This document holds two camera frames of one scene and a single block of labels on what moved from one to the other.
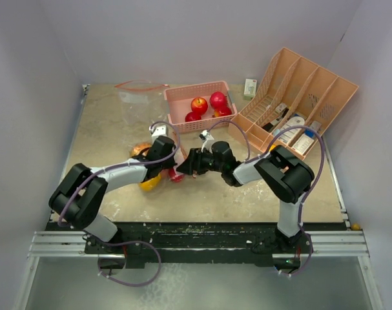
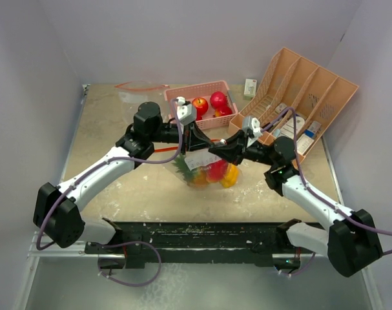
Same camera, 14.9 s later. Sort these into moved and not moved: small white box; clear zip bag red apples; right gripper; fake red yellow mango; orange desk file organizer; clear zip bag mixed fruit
Moved: fake red yellow mango; right gripper; clear zip bag mixed fruit
Not moved: small white box; orange desk file organizer; clear zip bag red apples
